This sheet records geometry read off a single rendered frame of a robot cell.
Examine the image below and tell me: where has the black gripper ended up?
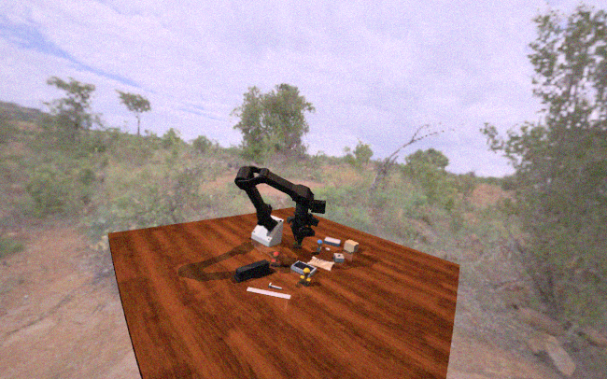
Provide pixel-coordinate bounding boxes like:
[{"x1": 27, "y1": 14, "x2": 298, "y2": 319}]
[{"x1": 287, "y1": 211, "x2": 316, "y2": 244}]

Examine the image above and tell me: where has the peach paper card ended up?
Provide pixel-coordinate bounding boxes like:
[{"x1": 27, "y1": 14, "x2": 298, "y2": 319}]
[{"x1": 307, "y1": 257, "x2": 333, "y2": 270}]

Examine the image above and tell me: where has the pale pink flat bar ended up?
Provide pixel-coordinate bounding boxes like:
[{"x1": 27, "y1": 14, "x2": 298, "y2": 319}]
[{"x1": 246, "y1": 288, "x2": 290, "y2": 300}]

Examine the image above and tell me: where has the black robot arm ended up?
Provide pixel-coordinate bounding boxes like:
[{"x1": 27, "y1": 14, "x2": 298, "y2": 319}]
[{"x1": 234, "y1": 165, "x2": 326, "y2": 232}]

